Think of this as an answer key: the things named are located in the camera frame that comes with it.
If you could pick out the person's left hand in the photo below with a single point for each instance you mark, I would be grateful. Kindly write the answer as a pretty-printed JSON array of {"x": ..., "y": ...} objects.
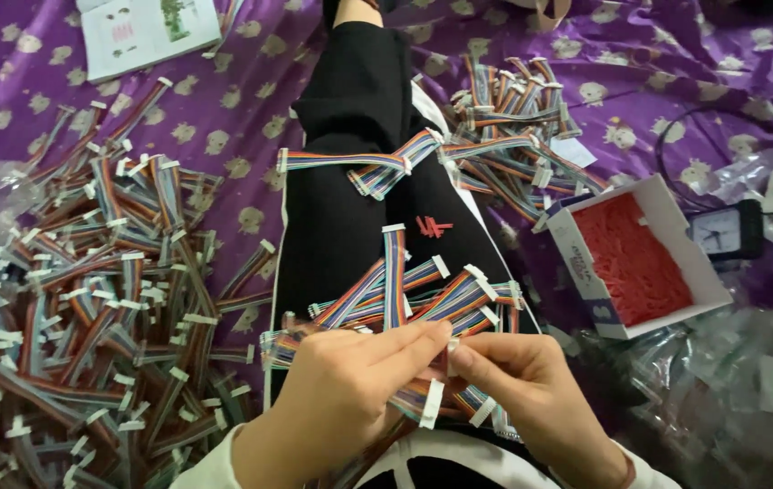
[{"x": 339, "y": 401}]

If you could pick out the person's right hand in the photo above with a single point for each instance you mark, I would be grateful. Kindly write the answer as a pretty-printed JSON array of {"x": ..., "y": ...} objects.
[{"x": 536, "y": 401}]

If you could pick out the white cardboard box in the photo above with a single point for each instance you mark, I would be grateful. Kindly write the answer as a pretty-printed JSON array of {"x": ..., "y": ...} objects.
[{"x": 573, "y": 258}]

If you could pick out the mass of red connectors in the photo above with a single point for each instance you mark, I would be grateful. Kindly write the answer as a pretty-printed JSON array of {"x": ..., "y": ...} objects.
[{"x": 631, "y": 261}]

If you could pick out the person's black trousers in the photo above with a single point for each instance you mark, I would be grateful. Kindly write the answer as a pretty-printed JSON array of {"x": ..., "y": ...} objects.
[{"x": 352, "y": 224}]

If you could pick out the heap of clear plastic bags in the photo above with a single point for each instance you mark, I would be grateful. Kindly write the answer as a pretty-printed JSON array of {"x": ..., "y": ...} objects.
[{"x": 719, "y": 394}]

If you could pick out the black desk clock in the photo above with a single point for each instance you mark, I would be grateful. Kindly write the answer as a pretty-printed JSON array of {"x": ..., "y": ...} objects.
[{"x": 722, "y": 232}]

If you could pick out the white paper slip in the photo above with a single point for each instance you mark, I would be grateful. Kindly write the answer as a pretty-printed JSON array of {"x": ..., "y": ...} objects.
[{"x": 573, "y": 151}]

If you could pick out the purple patterned bedsheet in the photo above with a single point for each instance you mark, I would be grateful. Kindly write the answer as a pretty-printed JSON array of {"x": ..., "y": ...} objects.
[{"x": 237, "y": 102}]

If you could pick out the white printed booklet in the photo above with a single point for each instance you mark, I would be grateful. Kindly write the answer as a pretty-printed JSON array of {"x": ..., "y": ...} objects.
[{"x": 149, "y": 34}]

